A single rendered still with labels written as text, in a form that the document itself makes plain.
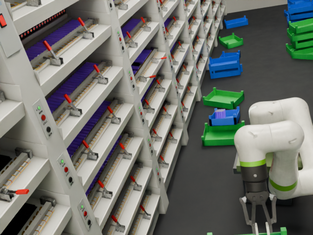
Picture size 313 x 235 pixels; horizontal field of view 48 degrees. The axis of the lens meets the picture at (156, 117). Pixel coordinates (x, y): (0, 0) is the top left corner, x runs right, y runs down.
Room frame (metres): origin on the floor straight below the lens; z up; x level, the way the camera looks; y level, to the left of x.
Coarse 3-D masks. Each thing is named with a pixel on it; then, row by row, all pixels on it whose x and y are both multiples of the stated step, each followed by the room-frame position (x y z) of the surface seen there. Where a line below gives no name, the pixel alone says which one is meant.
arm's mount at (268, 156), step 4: (268, 152) 1.50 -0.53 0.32; (272, 152) 1.49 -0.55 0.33; (268, 156) 1.47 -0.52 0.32; (272, 156) 1.46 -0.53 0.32; (268, 160) 1.44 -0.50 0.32; (300, 160) 1.37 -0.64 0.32; (268, 164) 1.41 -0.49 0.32; (300, 164) 1.35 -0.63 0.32; (268, 168) 1.40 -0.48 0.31; (300, 168) 1.33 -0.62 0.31; (268, 172) 1.40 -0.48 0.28
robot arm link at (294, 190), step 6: (270, 180) 1.15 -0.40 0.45; (270, 186) 1.17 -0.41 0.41; (276, 186) 1.12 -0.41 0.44; (282, 186) 1.10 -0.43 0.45; (288, 186) 1.09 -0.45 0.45; (294, 186) 1.10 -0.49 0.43; (300, 186) 1.13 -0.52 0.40; (276, 192) 1.14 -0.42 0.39; (282, 192) 1.12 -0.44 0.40; (288, 192) 1.11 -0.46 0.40; (294, 192) 1.13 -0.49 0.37; (300, 192) 1.12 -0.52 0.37; (282, 198) 1.14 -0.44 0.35; (288, 198) 1.14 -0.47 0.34
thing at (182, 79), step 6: (186, 60) 2.91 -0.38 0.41; (192, 60) 2.89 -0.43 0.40; (186, 66) 2.87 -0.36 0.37; (192, 66) 2.88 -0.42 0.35; (180, 72) 2.72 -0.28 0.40; (186, 72) 2.73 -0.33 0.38; (180, 78) 2.64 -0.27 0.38; (186, 78) 2.65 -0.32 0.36; (180, 84) 2.49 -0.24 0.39; (186, 84) 2.58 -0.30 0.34; (180, 90) 2.45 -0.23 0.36; (180, 96) 2.33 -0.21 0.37
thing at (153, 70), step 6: (144, 48) 2.29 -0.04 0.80; (150, 48) 2.26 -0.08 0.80; (156, 48) 2.24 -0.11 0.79; (162, 48) 2.25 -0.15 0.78; (156, 54) 2.21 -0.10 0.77; (162, 54) 2.21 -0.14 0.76; (162, 60) 2.16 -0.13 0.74; (150, 66) 2.03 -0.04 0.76; (156, 66) 2.03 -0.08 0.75; (144, 72) 1.95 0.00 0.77; (150, 72) 1.94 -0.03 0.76; (156, 72) 2.03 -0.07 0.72; (150, 78) 1.89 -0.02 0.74; (138, 84) 1.80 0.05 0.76; (144, 84) 1.80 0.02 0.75; (138, 90) 1.68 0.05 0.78; (144, 90) 1.78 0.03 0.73
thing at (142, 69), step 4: (152, 52) 2.18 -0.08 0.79; (152, 56) 2.14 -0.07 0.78; (148, 60) 2.06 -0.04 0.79; (144, 64) 2.00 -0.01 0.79; (148, 64) 2.03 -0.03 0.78; (140, 68) 1.95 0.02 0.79; (144, 68) 1.97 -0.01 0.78; (148, 68) 1.98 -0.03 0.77; (140, 72) 1.90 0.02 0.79; (136, 76) 1.84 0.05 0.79; (136, 80) 1.83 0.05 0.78
